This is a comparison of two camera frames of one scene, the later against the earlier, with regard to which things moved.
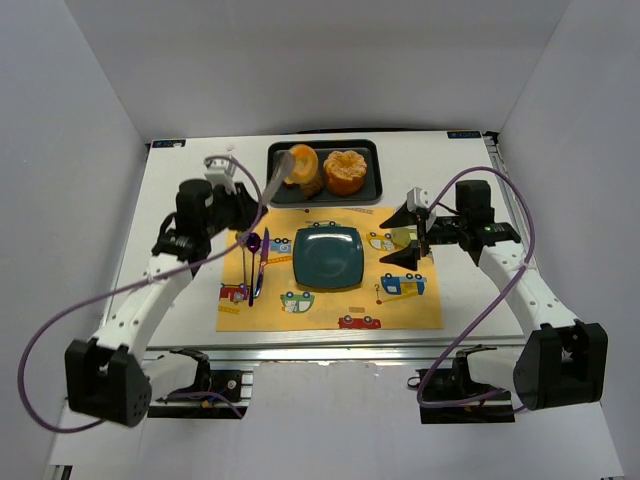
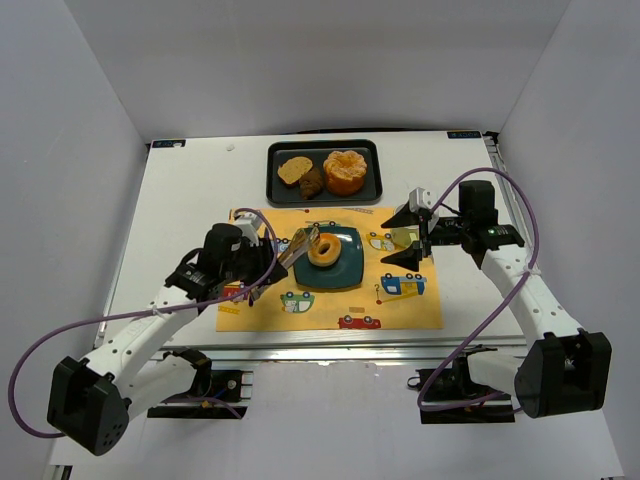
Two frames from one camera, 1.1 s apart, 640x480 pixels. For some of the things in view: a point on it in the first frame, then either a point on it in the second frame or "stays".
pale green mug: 402,236 stays
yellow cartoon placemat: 259,292 stays
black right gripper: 423,236 stays
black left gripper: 240,209 → 267,257
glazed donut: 305,164 → 314,238
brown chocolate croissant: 312,188 stays
